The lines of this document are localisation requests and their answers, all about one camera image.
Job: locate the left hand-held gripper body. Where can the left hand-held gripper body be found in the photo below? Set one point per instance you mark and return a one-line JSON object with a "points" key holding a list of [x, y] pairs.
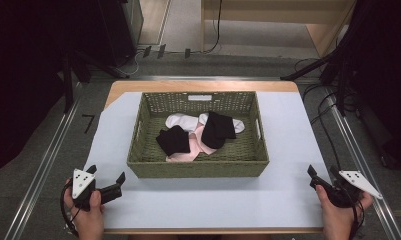
{"points": [[79, 182]]}

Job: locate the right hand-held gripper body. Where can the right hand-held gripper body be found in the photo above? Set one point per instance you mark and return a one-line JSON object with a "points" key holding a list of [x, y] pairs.
{"points": [[354, 181]]}

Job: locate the person's left hand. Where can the person's left hand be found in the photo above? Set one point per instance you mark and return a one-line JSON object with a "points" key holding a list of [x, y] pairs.
{"points": [[88, 220]]}

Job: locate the person's right hand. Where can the person's right hand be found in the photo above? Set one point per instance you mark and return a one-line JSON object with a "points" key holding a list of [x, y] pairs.
{"points": [[336, 218]]}

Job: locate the pale blue table mat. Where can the pale blue table mat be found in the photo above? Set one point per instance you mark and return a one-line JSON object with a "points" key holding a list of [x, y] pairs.
{"points": [[288, 140]]}

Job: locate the black sock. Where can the black sock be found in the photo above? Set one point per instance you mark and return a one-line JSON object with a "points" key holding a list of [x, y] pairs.
{"points": [[173, 140], [218, 130]]}

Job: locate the green woven basket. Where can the green woven basket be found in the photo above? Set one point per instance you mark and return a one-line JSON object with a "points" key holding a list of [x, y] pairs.
{"points": [[198, 166]]}

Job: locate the white sock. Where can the white sock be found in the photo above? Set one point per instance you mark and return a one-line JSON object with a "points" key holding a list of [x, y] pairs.
{"points": [[238, 125], [183, 120]]}

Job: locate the black stand legs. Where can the black stand legs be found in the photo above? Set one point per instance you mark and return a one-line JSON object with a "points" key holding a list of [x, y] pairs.
{"points": [[71, 76], [334, 63]]}

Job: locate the pink sock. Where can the pink sock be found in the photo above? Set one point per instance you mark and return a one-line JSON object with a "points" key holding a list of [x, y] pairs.
{"points": [[196, 146]]}

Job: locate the black curtain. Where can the black curtain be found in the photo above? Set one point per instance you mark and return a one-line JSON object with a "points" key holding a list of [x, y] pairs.
{"points": [[18, 83], [388, 83]]}

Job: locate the black cabinet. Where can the black cabinet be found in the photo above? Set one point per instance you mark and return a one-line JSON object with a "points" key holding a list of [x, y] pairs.
{"points": [[119, 30]]}

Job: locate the light wooden shelf unit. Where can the light wooden shelf unit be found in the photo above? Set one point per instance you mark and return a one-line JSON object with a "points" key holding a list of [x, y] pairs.
{"points": [[274, 11]]}

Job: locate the metal floor rail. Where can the metal floor rail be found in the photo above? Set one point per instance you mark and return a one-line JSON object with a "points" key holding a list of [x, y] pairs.
{"points": [[364, 166], [44, 166]]}

